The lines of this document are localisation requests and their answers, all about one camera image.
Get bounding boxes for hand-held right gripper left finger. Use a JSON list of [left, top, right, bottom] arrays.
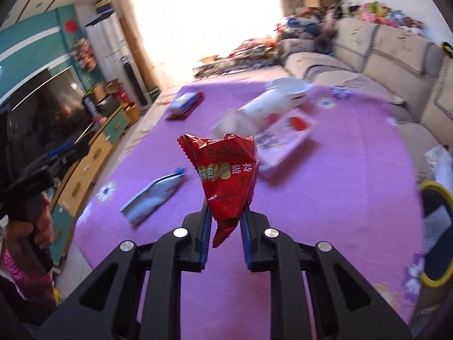
[[37, 196, 213, 340]]

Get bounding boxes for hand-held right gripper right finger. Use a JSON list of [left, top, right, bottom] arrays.
[[238, 207, 413, 340]]

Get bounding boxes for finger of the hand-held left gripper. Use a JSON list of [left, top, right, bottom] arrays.
[[44, 141, 90, 171]]

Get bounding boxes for red snack packet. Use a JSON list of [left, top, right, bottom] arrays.
[[177, 133, 260, 249]]

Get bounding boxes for black yellow-rimmed trash bin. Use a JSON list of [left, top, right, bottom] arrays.
[[418, 180, 453, 289]]

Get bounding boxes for person's left forearm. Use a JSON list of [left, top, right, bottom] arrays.
[[0, 248, 57, 312]]

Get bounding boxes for person's left hand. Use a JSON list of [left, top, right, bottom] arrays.
[[0, 191, 55, 256]]

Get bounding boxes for yellow green tv cabinet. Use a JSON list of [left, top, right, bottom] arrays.
[[50, 106, 130, 256]]

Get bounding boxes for black flat television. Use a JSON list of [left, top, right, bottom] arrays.
[[7, 65, 96, 171]]

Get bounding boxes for boxes on tv cabinet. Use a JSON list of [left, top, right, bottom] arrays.
[[83, 80, 124, 117]]

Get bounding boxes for silver foil packet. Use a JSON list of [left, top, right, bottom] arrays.
[[119, 167, 187, 226]]

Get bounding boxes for black white tower fan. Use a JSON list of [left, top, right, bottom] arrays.
[[122, 58, 147, 106]]

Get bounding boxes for hanging flower decoration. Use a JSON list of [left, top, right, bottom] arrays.
[[70, 37, 98, 73]]

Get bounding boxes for pink white strawberry carton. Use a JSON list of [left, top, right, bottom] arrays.
[[255, 108, 316, 171]]

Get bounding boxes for white standing air conditioner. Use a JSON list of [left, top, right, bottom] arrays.
[[85, 10, 128, 78]]

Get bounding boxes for white foam net sleeve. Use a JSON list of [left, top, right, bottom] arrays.
[[210, 109, 259, 142]]

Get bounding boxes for blue white tissue pack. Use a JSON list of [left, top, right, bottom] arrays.
[[169, 91, 199, 116]]

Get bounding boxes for tissue pack on red tray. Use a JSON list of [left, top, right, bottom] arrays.
[[166, 91, 206, 121]]

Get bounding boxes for white paper cup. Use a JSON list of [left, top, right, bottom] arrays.
[[238, 90, 294, 128]]

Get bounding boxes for white bowl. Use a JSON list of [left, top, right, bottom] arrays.
[[265, 77, 314, 107]]

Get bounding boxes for pile of books and clutter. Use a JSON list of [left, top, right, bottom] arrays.
[[193, 35, 284, 78]]

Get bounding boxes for cream sheer curtain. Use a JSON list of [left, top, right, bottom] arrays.
[[120, 0, 301, 89]]

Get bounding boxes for white papers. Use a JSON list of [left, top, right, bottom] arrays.
[[423, 145, 452, 185]]

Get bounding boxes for beige sofa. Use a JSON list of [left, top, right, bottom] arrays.
[[283, 18, 453, 174]]

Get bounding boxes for row of plush toys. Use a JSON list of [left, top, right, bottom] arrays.
[[357, 2, 425, 31]]

